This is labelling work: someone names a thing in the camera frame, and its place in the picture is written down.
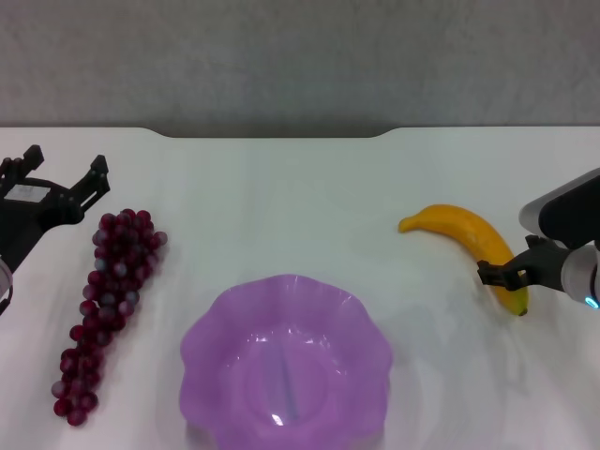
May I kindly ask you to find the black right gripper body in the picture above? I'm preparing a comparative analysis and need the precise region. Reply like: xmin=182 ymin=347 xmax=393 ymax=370
xmin=515 ymin=244 xmax=571 ymax=293

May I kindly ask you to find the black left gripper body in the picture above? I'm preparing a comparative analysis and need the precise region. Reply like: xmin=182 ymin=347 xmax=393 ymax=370
xmin=0 ymin=176 xmax=81 ymax=274

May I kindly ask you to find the yellow banana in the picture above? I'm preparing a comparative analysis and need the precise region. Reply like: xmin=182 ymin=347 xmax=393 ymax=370
xmin=397 ymin=203 xmax=530 ymax=318

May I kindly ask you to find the red grape bunch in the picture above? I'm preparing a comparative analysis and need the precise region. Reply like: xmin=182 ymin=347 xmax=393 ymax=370
xmin=52 ymin=208 xmax=169 ymax=428

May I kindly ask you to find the purple wavy plastic bowl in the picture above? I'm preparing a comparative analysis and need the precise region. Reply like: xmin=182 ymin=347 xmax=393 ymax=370
xmin=179 ymin=274 xmax=395 ymax=450

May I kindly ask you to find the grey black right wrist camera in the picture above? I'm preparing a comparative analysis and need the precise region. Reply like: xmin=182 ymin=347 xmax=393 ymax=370
xmin=518 ymin=167 xmax=600 ymax=250

